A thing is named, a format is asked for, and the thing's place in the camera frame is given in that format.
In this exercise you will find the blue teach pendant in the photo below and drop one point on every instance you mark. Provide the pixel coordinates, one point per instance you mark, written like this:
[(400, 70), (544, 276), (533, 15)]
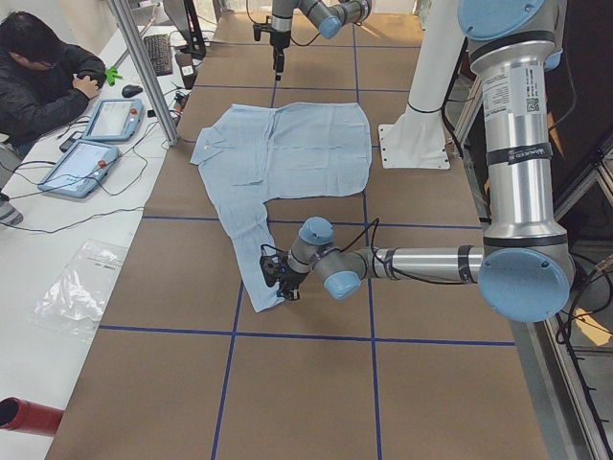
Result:
[(114, 120), (80, 170)]

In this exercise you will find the clear plastic bag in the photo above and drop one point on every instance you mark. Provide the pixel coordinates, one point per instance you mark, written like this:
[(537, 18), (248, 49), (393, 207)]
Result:
[(75, 302)]

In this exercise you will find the black orange adapter box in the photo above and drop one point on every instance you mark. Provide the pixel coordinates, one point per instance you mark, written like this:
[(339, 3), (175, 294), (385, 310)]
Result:
[(180, 101)]

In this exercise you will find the seated person black jacket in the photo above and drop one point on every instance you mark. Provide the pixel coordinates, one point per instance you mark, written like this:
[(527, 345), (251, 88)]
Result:
[(45, 82)]

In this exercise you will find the red cylinder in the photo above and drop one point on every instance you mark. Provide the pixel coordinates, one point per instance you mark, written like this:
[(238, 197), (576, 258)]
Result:
[(30, 417)]

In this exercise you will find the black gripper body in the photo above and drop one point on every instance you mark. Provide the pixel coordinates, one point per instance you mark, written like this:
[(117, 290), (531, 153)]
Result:
[(278, 43), (295, 279)]

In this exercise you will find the aluminium frame post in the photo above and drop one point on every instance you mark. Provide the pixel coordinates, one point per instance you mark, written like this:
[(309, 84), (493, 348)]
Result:
[(136, 48)]

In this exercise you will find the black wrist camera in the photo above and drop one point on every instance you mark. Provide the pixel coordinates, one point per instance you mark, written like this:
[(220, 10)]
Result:
[(259, 29), (273, 268)]

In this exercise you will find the black computer mouse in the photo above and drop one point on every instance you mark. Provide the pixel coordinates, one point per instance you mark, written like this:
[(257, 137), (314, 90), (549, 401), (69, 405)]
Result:
[(131, 90)]

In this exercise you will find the green plastic toy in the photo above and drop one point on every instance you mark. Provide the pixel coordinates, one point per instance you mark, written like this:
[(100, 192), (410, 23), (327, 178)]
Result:
[(112, 75)]

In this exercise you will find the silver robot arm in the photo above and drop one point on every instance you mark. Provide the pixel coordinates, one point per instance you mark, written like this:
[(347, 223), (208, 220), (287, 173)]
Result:
[(328, 20), (523, 268)]

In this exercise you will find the light blue button shirt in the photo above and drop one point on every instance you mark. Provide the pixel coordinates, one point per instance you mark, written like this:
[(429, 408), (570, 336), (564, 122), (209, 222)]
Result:
[(253, 154)]

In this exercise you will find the small black box with label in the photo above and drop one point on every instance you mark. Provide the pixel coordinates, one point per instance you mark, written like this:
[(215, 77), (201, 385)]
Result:
[(186, 69)]

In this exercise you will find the black keyboard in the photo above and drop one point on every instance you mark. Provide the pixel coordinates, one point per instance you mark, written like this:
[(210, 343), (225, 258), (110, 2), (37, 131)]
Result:
[(159, 53)]

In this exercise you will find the white central mounting column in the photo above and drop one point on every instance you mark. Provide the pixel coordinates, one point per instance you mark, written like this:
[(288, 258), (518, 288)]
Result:
[(416, 140)]

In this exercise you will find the upper blue teach pendant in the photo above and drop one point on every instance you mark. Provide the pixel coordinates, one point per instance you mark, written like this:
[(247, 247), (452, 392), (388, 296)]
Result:
[(114, 120)]

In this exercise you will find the lower blue teach pendant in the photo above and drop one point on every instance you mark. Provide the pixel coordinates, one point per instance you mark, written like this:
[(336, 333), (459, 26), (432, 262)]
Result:
[(80, 170)]

